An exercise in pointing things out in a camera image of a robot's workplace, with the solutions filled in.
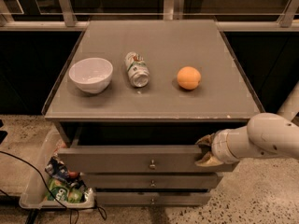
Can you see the grey bottom drawer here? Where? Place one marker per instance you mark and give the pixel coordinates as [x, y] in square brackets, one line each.
[152, 198]

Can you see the grey middle drawer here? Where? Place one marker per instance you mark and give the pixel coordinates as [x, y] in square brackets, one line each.
[159, 181]

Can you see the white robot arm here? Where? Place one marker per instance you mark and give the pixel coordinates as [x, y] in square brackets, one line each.
[265, 136]

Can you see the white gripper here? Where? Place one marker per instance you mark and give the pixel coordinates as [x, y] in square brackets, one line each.
[221, 148]

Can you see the orange fruit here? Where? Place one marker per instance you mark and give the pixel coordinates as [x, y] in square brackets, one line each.
[188, 78]

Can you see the grey top drawer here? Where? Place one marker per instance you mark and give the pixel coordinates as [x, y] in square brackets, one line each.
[90, 154]

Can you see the white bowl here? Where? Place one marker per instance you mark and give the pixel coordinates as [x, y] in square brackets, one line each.
[91, 75]

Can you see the grey drawer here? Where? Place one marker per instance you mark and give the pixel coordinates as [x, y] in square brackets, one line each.
[159, 181]
[90, 154]
[152, 198]

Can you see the clear plastic bin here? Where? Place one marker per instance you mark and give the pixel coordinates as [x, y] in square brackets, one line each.
[34, 196]

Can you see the blue snack packet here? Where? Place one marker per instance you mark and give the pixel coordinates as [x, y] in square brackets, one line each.
[56, 169]

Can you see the red apple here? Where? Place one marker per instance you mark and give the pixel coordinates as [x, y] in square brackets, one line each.
[73, 174]

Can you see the green white soda can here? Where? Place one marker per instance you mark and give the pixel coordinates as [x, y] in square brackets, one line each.
[137, 70]

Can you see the metal window railing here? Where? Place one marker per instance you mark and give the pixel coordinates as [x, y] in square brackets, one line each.
[229, 15]

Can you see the green snack bag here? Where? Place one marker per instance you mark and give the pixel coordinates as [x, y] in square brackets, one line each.
[64, 192]

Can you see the grey drawer cabinet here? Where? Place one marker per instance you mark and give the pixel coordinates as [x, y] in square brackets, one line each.
[161, 112]

